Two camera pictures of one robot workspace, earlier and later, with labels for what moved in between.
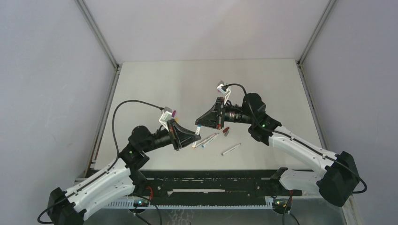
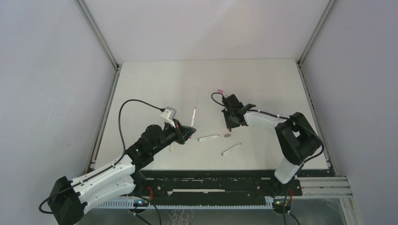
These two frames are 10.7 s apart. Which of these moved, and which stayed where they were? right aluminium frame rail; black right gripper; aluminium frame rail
Moved: black right gripper
Stayed: aluminium frame rail; right aluminium frame rail
